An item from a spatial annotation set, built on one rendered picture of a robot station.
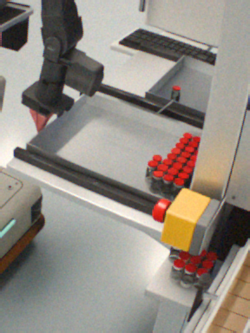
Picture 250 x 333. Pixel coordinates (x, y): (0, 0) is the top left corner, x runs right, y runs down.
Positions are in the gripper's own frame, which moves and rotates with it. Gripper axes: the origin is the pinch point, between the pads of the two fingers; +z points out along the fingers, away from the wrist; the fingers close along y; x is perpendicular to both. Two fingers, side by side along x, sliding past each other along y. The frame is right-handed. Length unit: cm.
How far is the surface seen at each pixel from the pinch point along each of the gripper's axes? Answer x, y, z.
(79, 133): 6.9, 6.7, 2.0
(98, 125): 12.4, 8.5, 1.7
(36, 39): 195, -113, 113
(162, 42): 75, 0, 9
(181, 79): 45.2, 16.1, 0.4
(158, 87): 35.3, 13.1, -0.1
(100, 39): 218, -78, 107
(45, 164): -8.4, 6.9, 0.2
